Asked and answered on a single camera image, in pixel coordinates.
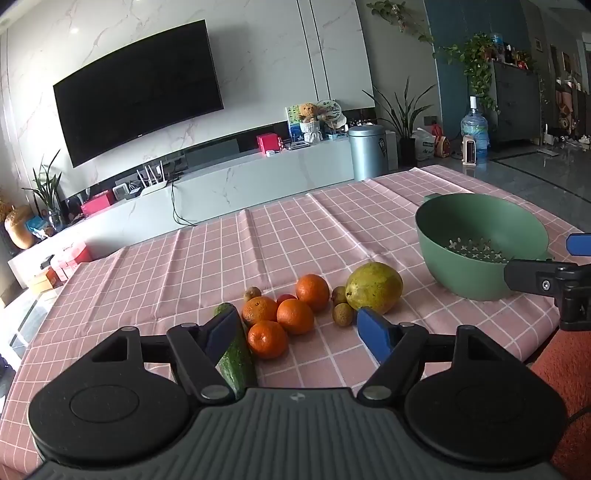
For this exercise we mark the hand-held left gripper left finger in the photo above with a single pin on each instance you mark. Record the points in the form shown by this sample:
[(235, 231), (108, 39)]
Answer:
[(224, 330)]

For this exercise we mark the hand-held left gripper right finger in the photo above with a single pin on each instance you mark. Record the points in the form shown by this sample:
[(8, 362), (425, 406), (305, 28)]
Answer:
[(371, 332)]

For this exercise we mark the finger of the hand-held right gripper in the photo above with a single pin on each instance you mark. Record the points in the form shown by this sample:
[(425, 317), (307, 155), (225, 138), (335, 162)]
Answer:
[(528, 277), (580, 244)]

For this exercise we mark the green cucumber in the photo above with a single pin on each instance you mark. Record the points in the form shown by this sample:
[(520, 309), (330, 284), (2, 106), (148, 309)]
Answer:
[(241, 362)]

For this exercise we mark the orange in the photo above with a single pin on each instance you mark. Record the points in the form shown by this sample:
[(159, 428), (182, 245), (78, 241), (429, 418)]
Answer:
[(314, 290), (258, 311), (296, 317), (268, 340)]

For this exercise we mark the green yellow mango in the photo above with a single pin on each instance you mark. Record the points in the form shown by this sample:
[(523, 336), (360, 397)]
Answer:
[(374, 288)]

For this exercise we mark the green colander bowl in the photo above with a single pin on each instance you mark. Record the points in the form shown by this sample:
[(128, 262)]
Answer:
[(466, 221)]

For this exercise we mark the small brown longan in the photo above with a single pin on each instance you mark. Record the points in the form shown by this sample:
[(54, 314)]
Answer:
[(339, 294), (252, 292), (344, 310)]

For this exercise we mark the small red fruit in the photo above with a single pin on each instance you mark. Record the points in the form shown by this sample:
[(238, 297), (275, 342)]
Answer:
[(286, 298)]

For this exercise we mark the pink checked tablecloth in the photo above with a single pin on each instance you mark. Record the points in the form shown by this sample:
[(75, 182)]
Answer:
[(184, 267)]

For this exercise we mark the red cushion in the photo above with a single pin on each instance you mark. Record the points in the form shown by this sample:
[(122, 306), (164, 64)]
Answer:
[(565, 374)]

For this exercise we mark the beige space heater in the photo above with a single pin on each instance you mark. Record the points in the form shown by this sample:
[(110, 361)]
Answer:
[(471, 151)]

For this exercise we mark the dark cabinet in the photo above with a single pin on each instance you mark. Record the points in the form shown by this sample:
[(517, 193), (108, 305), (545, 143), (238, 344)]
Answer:
[(515, 106)]

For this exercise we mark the orange bag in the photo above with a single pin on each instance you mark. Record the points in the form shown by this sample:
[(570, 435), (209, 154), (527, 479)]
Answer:
[(442, 147)]

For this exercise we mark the blue water jug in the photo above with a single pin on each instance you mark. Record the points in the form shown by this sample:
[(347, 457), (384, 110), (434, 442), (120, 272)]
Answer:
[(475, 127)]

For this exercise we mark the white television cabinet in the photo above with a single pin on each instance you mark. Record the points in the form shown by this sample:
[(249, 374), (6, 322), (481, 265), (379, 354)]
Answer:
[(254, 173)]

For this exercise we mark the white router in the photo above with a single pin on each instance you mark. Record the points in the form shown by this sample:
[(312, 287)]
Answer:
[(154, 185)]

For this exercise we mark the red gift box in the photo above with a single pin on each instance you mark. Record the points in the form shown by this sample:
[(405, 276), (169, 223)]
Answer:
[(74, 259)]

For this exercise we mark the white plastic bag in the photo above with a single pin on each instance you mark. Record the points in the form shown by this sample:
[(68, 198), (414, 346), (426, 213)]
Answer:
[(424, 144)]

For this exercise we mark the grey trash can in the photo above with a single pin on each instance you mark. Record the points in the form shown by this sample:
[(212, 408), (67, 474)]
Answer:
[(367, 154)]

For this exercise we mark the potted long-leaf plant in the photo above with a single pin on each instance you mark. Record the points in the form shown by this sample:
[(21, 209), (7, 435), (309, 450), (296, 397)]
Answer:
[(406, 147)]

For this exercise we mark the pink red box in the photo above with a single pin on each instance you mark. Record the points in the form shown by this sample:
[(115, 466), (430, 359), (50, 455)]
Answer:
[(98, 203)]

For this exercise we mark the hanging green plant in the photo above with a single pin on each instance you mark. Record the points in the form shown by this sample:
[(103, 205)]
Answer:
[(478, 64)]

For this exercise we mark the printed picture card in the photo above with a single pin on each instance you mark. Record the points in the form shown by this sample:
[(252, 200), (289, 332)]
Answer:
[(293, 122)]

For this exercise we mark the small potted plant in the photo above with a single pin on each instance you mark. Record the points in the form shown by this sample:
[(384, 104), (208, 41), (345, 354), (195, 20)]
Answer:
[(48, 194)]

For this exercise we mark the round printed fan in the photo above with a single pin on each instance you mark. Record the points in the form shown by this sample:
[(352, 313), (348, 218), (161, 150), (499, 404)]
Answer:
[(330, 110)]

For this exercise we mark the brown teddy bear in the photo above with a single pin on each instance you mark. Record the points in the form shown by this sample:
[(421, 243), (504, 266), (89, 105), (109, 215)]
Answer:
[(308, 112)]

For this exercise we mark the orange gourd vase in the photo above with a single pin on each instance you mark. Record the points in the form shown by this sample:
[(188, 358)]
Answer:
[(18, 227)]

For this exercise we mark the black television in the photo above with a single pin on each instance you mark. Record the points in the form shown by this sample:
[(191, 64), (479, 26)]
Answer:
[(138, 92)]

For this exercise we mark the trailing green vine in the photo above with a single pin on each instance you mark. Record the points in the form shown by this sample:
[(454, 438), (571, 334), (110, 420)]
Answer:
[(395, 14)]

